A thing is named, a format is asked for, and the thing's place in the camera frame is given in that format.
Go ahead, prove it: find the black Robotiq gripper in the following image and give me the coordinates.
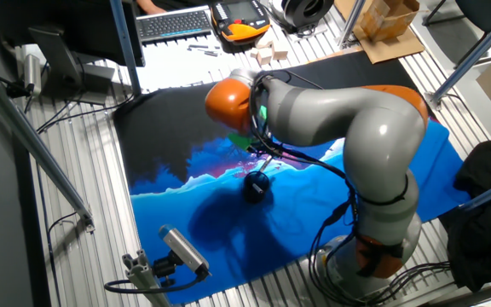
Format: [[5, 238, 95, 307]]
[[251, 145, 279, 159]]

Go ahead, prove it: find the black mesh pen holder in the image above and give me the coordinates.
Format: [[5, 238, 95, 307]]
[[243, 171, 271, 204]]

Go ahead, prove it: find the person bare hand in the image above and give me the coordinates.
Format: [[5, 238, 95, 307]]
[[136, 0, 168, 16]]

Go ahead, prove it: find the large wooden block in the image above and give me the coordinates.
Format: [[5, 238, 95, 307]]
[[270, 40, 290, 61]]

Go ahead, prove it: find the pale wooden block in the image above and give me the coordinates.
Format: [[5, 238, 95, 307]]
[[254, 30, 275, 49]]

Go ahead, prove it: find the orange black teach pendant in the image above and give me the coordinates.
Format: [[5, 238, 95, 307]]
[[210, 0, 272, 44]]

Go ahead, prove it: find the blue landscape printed cloth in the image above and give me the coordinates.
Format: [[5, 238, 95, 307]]
[[113, 50, 472, 304]]

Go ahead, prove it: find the black round spool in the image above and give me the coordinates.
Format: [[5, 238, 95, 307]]
[[280, 0, 335, 32]]

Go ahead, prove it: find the black computer keyboard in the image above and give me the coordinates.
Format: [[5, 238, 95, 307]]
[[136, 5, 213, 43]]

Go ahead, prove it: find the short aluminium profile stub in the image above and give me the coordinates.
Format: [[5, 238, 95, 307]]
[[121, 249, 172, 307]]

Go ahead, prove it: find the black crumpled garment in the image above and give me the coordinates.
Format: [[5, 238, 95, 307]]
[[439, 140, 491, 293]]

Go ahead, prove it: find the dark metal beam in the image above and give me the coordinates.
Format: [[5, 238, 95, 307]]
[[418, 280, 491, 307]]

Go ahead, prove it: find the dark office chair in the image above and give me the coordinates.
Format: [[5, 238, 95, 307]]
[[422, 0, 491, 56]]

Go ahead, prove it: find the black computer monitor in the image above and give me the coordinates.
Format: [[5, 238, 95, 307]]
[[0, 0, 147, 107]]

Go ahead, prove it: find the green gripper mount plate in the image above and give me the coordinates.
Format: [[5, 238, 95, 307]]
[[227, 104, 269, 151]]

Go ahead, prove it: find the silver camera blue end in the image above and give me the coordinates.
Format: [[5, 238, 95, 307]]
[[158, 224, 211, 277]]

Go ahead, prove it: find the black camera ball mount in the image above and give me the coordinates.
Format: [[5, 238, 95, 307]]
[[151, 250, 183, 288]]

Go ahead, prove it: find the black monitor cable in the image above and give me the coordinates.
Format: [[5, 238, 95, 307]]
[[36, 91, 136, 134]]

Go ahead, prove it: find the aluminium frame post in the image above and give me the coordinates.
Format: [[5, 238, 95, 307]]
[[337, 0, 366, 48], [108, 0, 143, 97]]

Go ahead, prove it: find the black camera cable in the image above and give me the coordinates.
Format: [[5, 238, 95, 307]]
[[103, 268, 211, 295], [0, 63, 32, 98]]

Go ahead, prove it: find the thin black cable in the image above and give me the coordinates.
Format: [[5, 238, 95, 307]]
[[47, 211, 79, 307]]

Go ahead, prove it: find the silver cylindrical camera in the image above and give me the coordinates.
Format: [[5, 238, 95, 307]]
[[22, 53, 43, 97]]

